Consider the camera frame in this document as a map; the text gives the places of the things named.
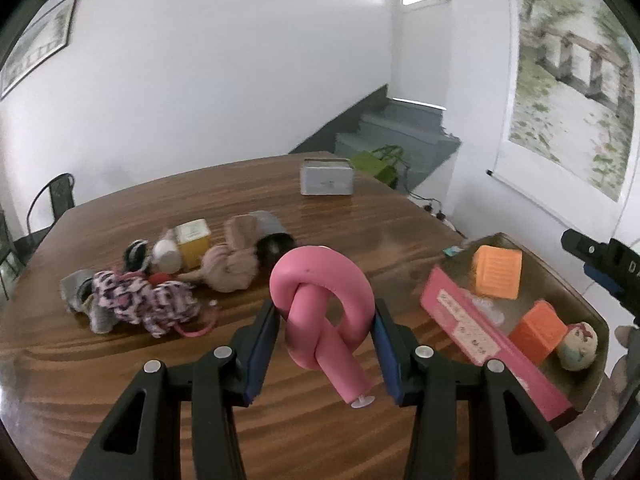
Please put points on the small clear bottle white cap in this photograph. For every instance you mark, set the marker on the small clear bottle white cap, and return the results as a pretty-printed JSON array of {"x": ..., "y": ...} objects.
[{"x": 167, "y": 255}]

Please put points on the white plush doll ball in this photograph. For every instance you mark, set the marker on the white plush doll ball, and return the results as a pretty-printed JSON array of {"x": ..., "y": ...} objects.
[{"x": 577, "y": 345}]

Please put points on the person's right hand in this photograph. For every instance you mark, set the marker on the person's right hand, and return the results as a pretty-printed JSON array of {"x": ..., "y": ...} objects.
[{"x": 624, "y": 360}]

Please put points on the pink cardboard box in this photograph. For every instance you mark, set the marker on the pink cardboard box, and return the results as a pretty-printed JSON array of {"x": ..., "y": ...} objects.
[{"x": 460, "y": 320}]

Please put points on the small teal packet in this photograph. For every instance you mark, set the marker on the small teal packet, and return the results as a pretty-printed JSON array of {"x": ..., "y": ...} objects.
[{"x": 452, "y": 251}]

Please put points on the large light orange cube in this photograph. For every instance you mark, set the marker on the large light orange cube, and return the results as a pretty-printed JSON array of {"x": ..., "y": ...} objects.
[{"x": 497, "y": 275}]

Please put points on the white plastic packet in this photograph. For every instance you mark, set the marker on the white plastic packet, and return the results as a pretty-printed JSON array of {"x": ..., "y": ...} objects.
[{"x": 482, "y": 307}]

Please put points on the grey and black rolled sock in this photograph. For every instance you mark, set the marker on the grey and black rolled sock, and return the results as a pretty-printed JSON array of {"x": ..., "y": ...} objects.
[{"x": 270, "y": 225}]

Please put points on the dark fuzzy sock white trim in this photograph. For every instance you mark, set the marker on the dark fuzzy sock white trim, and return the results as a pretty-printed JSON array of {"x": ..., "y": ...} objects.
[{"x": 136, "y": 255}]

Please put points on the small red-orange cube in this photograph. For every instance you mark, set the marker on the small red-orange cube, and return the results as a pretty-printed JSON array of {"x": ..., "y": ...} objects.
[{"x": 537, "y": 332}]

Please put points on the framed wall picture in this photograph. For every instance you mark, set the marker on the framed wall picture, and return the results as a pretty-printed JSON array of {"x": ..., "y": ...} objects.
[{"x": 35, "y": 45}]

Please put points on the beige knotted cloth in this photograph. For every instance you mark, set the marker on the beige knotted cloth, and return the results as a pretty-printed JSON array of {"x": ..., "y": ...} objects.
[{"x": 230, "y": 265}]

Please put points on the landscape wall scroll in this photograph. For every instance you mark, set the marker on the landscape wall scroll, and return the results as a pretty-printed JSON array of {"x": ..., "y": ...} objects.
[{"x": 565, "y": 85}]

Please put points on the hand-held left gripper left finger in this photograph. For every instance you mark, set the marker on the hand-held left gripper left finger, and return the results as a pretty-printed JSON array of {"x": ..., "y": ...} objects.
[{"x": 260, "y": 355}]

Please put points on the pink leopard print sock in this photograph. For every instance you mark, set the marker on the pink leopard print sock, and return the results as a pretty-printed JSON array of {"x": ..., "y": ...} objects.
[{"x": 145, "y": 300}]

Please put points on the wooden desktop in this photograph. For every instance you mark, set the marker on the wooden desktop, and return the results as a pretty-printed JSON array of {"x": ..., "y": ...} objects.
[{"x": 350, "y": 240}]

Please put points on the small yellow box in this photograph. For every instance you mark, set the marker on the small yellow box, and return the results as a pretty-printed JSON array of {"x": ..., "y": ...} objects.
[{"x": 192, "y": 245}]

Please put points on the grey sock with striped cuff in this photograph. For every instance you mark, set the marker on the grey sock with striped cuff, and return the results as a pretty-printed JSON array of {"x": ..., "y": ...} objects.
[{"x": 75, "y": 285}]

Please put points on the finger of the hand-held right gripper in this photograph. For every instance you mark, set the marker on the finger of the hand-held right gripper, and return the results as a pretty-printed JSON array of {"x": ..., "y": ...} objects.
[
  {"x": 602, "y": 277},
  {"x": 582, "y": 245}
]

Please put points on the white power strip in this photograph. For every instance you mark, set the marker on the white power strip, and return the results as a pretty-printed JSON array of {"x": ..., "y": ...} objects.
[{"x": 440, "y": 216}]

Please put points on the grey staircase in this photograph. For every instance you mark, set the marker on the grey staircase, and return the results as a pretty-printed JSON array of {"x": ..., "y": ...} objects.
[{"x": 390, "y": 130}]

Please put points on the pink knotted foam tube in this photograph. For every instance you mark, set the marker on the pink knotted foam tube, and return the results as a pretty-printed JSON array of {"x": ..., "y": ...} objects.
[{"x": 320, "y": 270}]

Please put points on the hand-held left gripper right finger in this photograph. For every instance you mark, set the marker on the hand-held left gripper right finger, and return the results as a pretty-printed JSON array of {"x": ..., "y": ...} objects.
[{"x": 387, "y": 360}]

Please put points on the green shopping bag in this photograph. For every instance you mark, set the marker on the green shopping bag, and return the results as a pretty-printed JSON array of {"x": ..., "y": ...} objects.
[{"x": 377, "y": 165}]

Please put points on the red yarn ball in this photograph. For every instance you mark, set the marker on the red yarn ball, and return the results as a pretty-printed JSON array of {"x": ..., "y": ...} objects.
[{"x": 161, "y": 278}]

